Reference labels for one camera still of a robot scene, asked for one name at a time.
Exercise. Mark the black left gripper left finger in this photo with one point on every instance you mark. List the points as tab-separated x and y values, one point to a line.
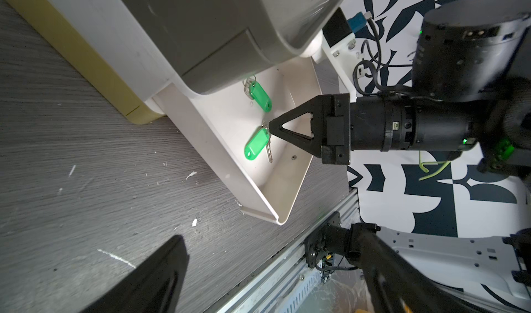
154	286

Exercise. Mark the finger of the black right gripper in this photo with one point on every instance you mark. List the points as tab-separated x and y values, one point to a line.
303	126

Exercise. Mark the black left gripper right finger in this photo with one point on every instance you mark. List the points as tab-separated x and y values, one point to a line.
394	284

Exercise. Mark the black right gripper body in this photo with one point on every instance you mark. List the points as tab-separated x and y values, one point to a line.
369	124

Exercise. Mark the key with green tag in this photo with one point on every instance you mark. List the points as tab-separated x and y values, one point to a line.
257	143
254	90

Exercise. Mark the white drawer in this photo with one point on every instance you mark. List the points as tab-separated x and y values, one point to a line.
231	129

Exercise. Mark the grey-yellow mini drawer cabinet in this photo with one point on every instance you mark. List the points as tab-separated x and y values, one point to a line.
130	50

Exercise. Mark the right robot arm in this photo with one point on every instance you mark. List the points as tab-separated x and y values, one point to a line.
470	88

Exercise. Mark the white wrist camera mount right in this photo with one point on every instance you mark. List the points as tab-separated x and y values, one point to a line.
342	49

